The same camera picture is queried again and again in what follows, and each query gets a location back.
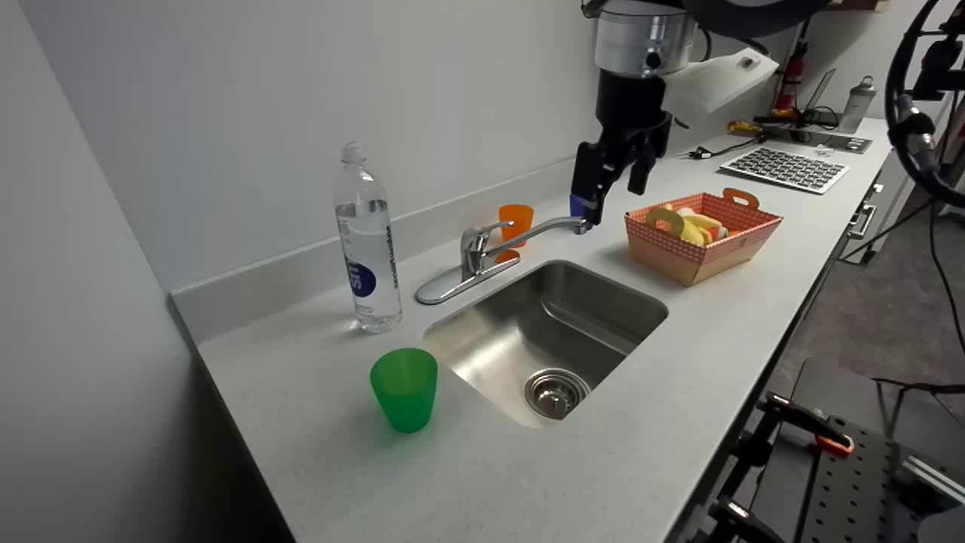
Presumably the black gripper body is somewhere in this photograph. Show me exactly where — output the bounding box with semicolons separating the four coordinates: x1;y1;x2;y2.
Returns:
594;69;675;158

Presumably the metal sink drain strainer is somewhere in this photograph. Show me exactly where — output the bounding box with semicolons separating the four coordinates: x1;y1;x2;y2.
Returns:
521;364;594;422

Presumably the black orange clamp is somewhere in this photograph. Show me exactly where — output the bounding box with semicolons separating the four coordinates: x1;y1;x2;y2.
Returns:
703;389;861;543

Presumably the white box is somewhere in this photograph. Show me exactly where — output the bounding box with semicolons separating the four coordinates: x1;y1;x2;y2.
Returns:
662;46;784;114

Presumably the yellow handled tool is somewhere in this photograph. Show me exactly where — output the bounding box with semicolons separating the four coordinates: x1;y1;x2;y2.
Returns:
725;118;771;141

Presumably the orange plastic cup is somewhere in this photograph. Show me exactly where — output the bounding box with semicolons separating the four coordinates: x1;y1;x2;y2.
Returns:
495;202;536;253

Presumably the grey computer keyboard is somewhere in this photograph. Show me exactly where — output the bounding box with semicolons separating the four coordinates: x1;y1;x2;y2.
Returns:
714;146;853;198

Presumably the chrome sink faucet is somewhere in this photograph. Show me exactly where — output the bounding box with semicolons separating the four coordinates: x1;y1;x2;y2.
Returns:
409;214;590;307

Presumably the orange checkered basket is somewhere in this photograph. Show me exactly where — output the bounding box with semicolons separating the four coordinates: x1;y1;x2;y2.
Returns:
622;183;784;291

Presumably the yellow toy food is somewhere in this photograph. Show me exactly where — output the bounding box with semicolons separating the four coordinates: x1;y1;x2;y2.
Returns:
643;202;729;250

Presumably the grey spray bottle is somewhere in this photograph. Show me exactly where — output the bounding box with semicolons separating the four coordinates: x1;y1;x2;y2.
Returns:
835;72;880;136

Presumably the stainless steel sink basin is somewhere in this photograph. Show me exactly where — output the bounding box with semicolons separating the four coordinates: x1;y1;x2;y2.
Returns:
423;257;672;435

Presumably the black perforated work table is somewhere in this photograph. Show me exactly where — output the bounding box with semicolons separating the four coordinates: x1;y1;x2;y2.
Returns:
771;419;965;543

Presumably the red handled tool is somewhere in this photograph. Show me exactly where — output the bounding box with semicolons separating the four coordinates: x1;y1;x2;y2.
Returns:
769;40;812;114

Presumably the green plastic cup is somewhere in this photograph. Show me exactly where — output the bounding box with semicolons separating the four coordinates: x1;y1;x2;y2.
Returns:
367;344;443;438

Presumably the clear plastic water bottle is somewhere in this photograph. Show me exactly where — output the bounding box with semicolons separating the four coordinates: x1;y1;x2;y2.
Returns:
331;140;407;339

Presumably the black hand tool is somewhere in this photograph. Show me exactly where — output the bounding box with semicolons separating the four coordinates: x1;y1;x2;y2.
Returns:
687;136;759;162

